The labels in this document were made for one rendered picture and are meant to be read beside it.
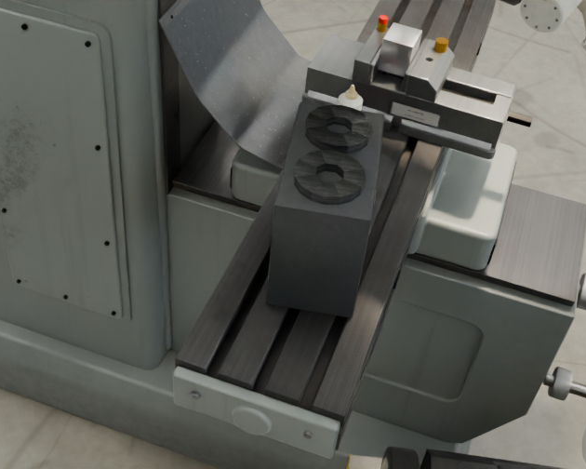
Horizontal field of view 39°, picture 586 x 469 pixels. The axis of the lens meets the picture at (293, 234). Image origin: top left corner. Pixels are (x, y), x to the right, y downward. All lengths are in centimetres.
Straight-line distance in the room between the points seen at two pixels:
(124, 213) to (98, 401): 56
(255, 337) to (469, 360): 69
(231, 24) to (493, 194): 57
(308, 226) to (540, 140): 216
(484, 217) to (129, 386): 91
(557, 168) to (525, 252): 144
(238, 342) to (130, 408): 92
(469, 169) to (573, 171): 146
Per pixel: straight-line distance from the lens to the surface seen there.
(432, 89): 140
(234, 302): 114
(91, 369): 199
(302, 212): 100
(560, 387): 167
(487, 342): 163
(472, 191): 154
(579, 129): 323
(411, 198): 133
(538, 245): 161
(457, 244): 148
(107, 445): 210
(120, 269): 175
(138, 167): 155
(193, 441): 198
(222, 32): 154
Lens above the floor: 179
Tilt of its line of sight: 45 degrees down
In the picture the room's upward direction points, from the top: 6 degrees clockwise
